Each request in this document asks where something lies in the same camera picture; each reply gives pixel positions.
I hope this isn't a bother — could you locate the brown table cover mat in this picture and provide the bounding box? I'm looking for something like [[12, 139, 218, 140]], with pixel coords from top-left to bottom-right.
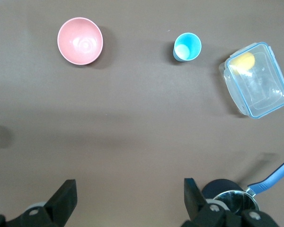
[[0, 0, 284, 227]]

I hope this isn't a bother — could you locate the yellow round fruit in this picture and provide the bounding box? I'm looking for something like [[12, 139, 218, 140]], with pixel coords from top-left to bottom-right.
[[231, 52, 256, 74]]

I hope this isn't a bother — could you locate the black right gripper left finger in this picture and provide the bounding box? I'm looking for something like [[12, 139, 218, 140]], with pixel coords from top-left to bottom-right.
[[7, 179, 77, 227]]

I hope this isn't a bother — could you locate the light blue plastic cup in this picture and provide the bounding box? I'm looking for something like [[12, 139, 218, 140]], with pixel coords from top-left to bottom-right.
[[172, 32, 202, 62]]

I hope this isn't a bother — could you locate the clear plastic food container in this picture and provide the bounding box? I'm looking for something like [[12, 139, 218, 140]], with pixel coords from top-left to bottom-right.
[[219, 42, 284, 119]]

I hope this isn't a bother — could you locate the pink bowl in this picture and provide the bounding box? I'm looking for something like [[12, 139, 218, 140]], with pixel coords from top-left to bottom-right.
[[57, 17, 104, 65]]

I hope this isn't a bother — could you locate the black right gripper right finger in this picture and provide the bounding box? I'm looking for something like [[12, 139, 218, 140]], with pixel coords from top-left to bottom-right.
[[181, 177, 228, 227]]

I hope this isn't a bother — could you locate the black saucepan with blue handle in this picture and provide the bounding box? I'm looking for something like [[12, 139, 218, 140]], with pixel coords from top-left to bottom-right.
[[202, 157, 284, 216]]

